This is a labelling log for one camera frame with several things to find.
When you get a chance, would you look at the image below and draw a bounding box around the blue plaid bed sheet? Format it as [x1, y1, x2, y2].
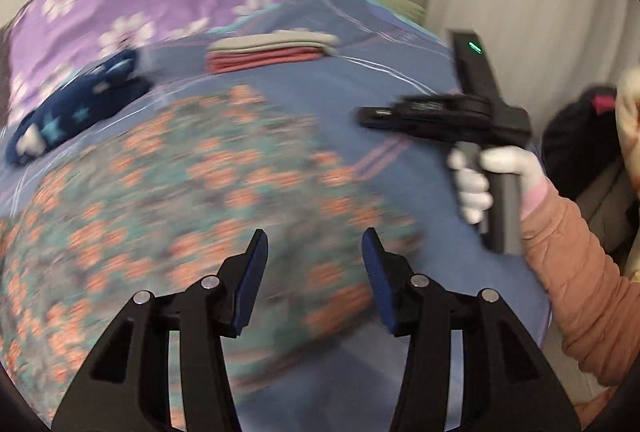
[1, 0, 551, 431]

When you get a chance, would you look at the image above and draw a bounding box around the navy star fleece garment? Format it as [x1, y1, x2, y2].
[4, 49, 152, 167]

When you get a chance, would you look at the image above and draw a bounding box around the beige folded cloth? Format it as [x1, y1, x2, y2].
[207, 29, 341, 53]

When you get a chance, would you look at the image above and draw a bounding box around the purple floral pillow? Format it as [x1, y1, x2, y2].
[2, 0, 288, 123]

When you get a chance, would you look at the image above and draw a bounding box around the black bag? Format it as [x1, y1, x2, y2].
[541, 86, 622, 200]

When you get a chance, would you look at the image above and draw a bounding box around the pink padded right sleeve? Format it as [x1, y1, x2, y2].
[521, 180, 639, 426]

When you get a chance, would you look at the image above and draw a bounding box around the pink folded cloth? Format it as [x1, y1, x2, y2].
[205, 47, 330, 75]

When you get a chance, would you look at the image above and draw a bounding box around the cream fleece blanket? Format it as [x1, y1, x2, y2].
[615, 66, 640, 194]

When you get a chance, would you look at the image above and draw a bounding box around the teal floral patterned garment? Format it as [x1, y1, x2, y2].
[1, 85, 422, 421]

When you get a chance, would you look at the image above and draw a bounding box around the white gloved right hand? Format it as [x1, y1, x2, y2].
[448, 144, 550, 225]

